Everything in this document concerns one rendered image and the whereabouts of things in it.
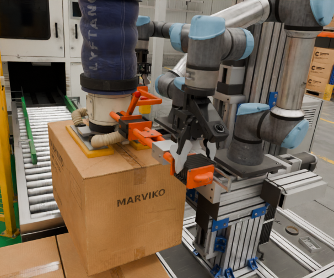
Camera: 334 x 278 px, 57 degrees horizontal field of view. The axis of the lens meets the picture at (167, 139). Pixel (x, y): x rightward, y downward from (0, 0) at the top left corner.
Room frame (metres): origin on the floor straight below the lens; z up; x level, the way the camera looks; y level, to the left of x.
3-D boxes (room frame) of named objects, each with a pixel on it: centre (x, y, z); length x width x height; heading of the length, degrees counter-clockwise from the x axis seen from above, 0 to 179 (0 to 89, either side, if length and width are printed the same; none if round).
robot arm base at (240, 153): (1.17, -0.33, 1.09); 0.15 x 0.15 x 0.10
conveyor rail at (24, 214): (2.22, 1.18, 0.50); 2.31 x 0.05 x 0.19; 28
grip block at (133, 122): (0.99, 0.11, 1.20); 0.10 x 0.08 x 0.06; 122
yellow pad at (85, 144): (1.15, 0.32, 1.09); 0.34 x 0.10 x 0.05; 32
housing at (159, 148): (0.80, 0.00, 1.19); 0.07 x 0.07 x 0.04; 32
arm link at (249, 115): (1.16, -0.33, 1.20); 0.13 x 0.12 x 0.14; 46
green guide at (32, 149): (2.56, 1.30, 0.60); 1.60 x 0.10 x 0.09; 28
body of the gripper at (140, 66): (1.56, 0.16, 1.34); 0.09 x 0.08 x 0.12; 32
